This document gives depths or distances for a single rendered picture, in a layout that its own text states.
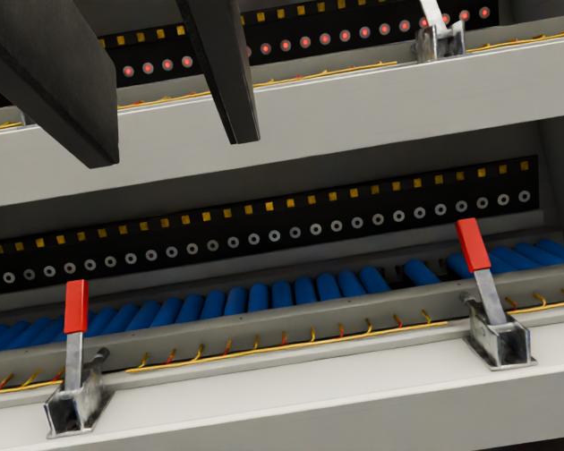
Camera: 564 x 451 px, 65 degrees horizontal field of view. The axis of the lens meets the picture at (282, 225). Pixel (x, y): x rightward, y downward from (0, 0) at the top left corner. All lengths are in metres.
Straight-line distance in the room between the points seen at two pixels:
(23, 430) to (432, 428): 0.25
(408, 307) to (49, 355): 0.27
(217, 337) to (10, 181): 0.17
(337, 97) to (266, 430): 0.20
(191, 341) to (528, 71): 0.29
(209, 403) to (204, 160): 0.15
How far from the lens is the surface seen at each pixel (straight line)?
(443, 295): 0.34
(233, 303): 0.38
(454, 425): 0.30
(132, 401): 0.32
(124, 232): 0.45
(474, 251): 0.31
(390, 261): 0.42
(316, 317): 0.33
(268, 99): 0.28
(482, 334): 0.30
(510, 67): 0.32
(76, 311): 0.32
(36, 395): 0.36
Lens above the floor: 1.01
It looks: 6 degrees up
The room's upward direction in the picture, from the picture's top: 9 degrees counter-clockwise
